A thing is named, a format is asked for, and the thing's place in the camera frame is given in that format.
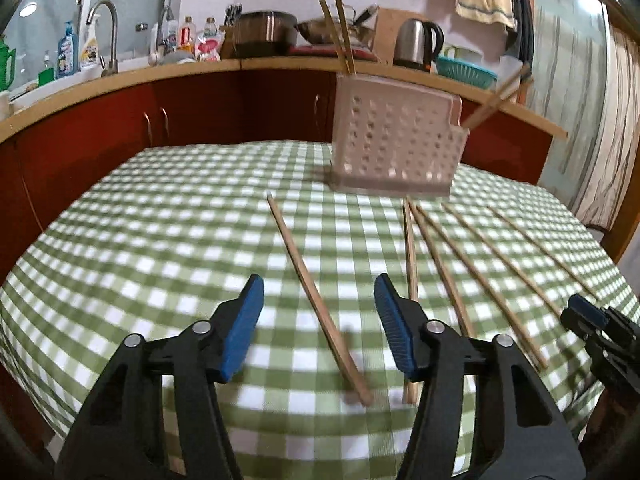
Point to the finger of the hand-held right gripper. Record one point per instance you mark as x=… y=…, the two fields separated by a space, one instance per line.
x=589 y=309
x=580 y=327

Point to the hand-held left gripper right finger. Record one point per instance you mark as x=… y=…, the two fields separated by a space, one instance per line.
x=395 y=325

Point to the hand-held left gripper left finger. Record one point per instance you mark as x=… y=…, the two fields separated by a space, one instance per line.
x=245 y=325

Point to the pile of wooden chopsticks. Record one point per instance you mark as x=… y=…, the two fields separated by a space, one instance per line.
x=410 y=260

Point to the pink perforated utensil holder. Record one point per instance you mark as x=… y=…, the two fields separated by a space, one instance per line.
x=395 y=135

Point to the green checked tablecloth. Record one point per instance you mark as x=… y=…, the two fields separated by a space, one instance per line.
x=175 y=220

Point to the striped curtain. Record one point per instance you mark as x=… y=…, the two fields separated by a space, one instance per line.
x=605 y=135

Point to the teal plastic colander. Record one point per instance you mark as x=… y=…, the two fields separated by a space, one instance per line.
x=465 y=74

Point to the dishes in sink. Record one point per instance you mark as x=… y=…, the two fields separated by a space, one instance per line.
x=177 y=58

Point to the beige kitchen countertop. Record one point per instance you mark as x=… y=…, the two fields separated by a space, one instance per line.
x=125 y=75

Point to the red and white pouch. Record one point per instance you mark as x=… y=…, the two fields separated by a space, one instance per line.
x=209 y=47

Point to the steel electric kettle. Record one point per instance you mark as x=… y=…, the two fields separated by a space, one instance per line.
x=412 y=45

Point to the white cup green rim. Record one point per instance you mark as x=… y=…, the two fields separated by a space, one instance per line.
x=462 y=52

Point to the red induction cooker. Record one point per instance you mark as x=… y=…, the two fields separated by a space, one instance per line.
x=310 y=51

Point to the wooden cutting board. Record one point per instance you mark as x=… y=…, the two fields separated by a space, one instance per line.
x=387 y=35

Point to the knife block with scissors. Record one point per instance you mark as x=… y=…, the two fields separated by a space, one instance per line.
x=229 y=35

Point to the dark rice cooker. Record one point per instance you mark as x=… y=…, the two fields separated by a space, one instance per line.
x=265 y=35

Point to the orange oil bottle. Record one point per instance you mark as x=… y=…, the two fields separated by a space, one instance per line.
x=186 y=35

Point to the dark hanging cloth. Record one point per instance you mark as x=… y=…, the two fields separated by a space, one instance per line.
x=522 y=20

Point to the clear plastic bottle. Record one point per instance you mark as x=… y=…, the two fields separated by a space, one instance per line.
x=210 y=27

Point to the steel wok with lid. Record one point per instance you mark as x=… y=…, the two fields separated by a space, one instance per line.
x=312 y=30

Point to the short metal faucet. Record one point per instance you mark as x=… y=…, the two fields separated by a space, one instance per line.
x=165 y=25

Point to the white spray cleaner bottle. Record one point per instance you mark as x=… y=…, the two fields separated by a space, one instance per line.
x=90 y=47

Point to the tall curved sink faucet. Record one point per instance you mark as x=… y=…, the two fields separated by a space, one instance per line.
x=112 y=35

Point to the small green dispenser bottle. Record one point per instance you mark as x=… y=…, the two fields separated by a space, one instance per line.
x=46 y=74

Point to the blue dish soap bottle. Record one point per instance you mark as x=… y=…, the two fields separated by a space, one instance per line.
x=66 y=55

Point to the green thermos jug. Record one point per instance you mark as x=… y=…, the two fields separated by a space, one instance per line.
x=6 y=65

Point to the sliding glass door wooden frame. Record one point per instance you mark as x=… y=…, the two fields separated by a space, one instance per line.
x=555 y=85

